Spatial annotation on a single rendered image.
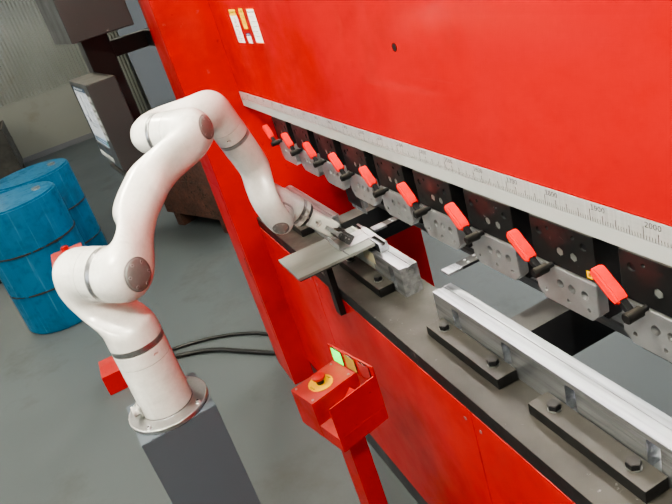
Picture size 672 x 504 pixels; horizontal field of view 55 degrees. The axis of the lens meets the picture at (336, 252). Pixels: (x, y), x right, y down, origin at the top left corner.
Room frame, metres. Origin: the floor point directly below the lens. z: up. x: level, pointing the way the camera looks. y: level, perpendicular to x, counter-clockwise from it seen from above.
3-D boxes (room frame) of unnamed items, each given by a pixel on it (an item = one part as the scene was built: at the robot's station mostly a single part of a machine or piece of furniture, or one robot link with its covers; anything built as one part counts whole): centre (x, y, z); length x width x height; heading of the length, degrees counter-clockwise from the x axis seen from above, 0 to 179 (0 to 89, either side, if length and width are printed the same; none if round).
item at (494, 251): (1.14, -0.34, 1.26); 0.15 x 0.09 x 0.17; 17
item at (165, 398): (1.28, 0.48, 1.09); 0.19 x 0.19 x 0.18
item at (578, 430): (0.90, -0.36, 0.89); 0.30 x 0.05 x 0.03; 17
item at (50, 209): (4.63, 1.99, 0.46); 1.23 x 0.75 x 0.91; 20
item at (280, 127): (2.29, 0.02, 1.26); 0.15 x 0.09 x 0.17; 17
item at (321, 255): (1.84, 0.03, 1.00); 0.26 x 0.18 x 0.01; 107
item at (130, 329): (1.30, 0.51, 1.30); 0.19 x 0.12 x 0.24; 55
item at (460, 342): (1.29, -0.24, 0.89); 0.30 x 0.05 x 0.03; 17
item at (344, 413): (1.46, 0.12, 0.75); 0.20 x 0.16 x 0.18; 30
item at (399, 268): (1.83, -0.13, 0.92); 0.39 x 0.06 x 0.10; 17
